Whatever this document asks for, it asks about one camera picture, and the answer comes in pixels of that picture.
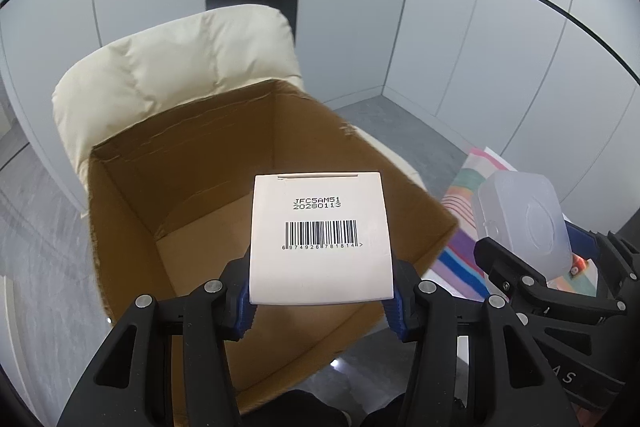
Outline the white cardboard package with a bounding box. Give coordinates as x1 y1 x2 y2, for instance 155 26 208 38
248 173 396 306

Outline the striped colourful cloth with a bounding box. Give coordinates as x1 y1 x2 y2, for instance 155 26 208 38
422 147 601 300

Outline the cream padded chair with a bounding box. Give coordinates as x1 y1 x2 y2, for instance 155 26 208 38
51 5 426 212

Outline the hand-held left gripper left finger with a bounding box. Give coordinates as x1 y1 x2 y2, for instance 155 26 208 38
56 251 258 427

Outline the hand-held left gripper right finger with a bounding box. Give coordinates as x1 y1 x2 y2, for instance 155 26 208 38
381 259 583 427

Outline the translucent plastic case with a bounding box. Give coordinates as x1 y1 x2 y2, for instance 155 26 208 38
475 172 574 280

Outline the brown cardboard box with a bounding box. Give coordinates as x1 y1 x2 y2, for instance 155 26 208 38
87 79 461 418

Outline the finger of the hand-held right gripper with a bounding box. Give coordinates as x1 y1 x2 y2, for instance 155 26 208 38
565 219 640 308
473 237 627 326

